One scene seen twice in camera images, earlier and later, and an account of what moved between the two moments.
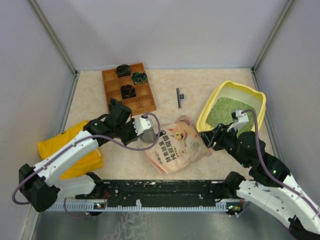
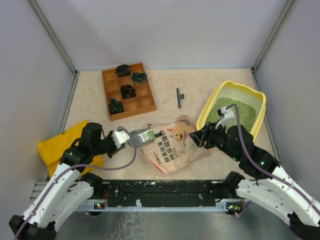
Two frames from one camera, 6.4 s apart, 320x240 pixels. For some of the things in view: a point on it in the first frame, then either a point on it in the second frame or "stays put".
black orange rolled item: [127, 91] stays put
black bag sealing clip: [180, 97] stays put
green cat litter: [221, 113] stays put
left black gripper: [134, 135] → [110, 154]
